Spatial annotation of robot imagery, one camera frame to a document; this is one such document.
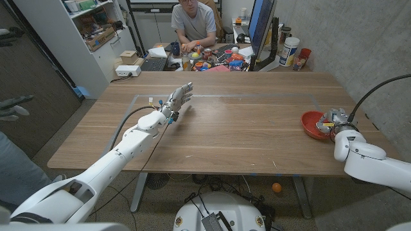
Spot dark lidded jar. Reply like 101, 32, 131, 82
279, 26, 292, 44

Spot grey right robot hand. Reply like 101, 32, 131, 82
316, 108, 354, 134

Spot white shelf unit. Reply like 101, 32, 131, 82
12, 0, 137, 100

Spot black floor cables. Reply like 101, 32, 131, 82
184, 175, 277, 207

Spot black keyboard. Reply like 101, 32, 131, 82
213, 43, 240, 64

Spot standing person jeans leg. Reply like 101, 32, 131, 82
0, 131, 54, 201

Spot cardboard box on shelf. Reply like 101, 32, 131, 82
85, 26, 117, 53

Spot thin black left wrist cable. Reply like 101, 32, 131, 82
89, 121, 171, 218

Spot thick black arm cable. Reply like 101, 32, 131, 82
109, 105, 161, 151
347, 73, 411, 124

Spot white folded paper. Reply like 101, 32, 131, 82
147, 46, 169, 59

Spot clear cup with items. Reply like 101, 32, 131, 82
292, 55, 306, 71

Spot brown office chair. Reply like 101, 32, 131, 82
198, 0, 226, 41

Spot white power box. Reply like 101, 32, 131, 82
114, 65, 142, 78

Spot black laptop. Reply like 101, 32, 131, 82
140, 56, 169, 72

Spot grey table leg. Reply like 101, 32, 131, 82
130, 173, 149, 214
291, 176, 313, 220

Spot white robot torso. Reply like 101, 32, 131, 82
0, 222, 130, 231

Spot round floor fan grille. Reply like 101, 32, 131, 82
146, 173, 170, 191

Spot grey finned box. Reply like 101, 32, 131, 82
201, 211, 233, 231

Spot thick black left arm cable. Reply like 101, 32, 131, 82
109, 105, 161, 151

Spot black monitor stand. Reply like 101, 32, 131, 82
252, 17, 281, 72

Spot seated person grey t-shirt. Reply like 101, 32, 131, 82
171, 0, 218, 53

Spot computer monitor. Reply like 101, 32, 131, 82
249, 0, 277, 60

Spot red bowl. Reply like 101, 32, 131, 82
300, 110, 331, 141

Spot small cardboard box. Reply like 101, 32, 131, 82
119, 50, 140, 65

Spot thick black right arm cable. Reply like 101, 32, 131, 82
347, 73, 411, 124

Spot white canister blue label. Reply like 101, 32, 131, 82
279, 37, 301, 67

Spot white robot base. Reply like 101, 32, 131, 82
173, 191, 267, 231

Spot whiteboard with black frame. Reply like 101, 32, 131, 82
125, 0, 180, 56

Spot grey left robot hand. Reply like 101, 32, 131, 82
159, 81, 194, 119

